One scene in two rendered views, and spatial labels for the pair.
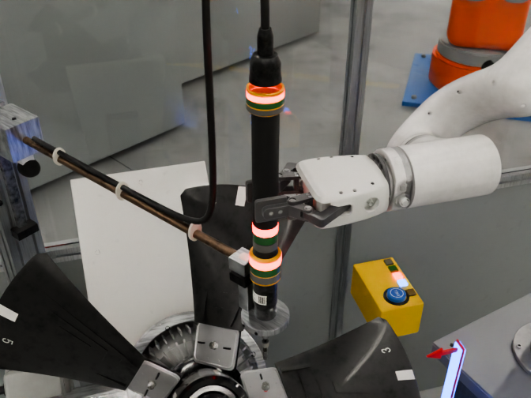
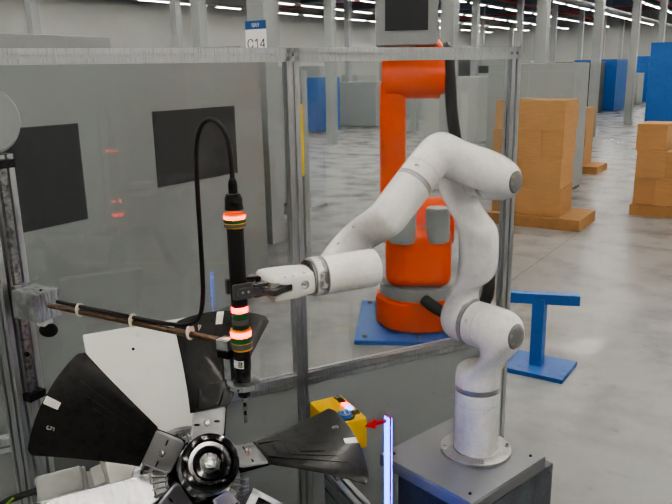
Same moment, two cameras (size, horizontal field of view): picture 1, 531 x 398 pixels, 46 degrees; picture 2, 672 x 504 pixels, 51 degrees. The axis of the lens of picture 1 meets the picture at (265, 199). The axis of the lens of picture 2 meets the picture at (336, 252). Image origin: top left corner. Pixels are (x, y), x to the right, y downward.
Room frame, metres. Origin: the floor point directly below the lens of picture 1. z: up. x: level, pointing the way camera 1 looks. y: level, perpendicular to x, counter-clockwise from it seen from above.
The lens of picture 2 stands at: (-0.70, 0.06, 1.98)
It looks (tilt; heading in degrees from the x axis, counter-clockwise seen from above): 14 degrees down; 349
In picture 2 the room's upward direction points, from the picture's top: 1 degrees counter-clockwise
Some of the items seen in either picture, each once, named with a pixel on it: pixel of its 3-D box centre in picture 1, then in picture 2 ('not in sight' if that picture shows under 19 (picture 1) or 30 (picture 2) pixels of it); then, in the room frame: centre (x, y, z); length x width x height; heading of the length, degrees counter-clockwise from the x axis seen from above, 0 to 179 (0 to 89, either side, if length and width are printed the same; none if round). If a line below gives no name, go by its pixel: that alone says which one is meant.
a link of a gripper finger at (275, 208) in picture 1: (284, 212); (250, 291); (0.62, -0.02, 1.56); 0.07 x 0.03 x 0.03; 106
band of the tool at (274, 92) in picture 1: (265, 99); (234, 220); (0.65, 0.00, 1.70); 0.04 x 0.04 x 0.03
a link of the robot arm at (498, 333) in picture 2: not in sight; (488, 349); (0.89, -0.64, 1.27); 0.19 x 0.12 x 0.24; 27
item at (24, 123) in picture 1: (10, 131); (35, 302); (1.05, 0.48, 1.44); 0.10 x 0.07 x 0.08; 50
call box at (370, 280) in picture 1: (385, 299); (337, 426); (1.03, -0.27, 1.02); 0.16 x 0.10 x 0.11; 15
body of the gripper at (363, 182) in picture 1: (344, 185); (287, 280); (0.68, -0.10, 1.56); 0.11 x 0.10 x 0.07; 106
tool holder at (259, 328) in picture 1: (259, 290); (238, 363); (0.66, 0.01, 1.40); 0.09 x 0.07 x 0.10; 50
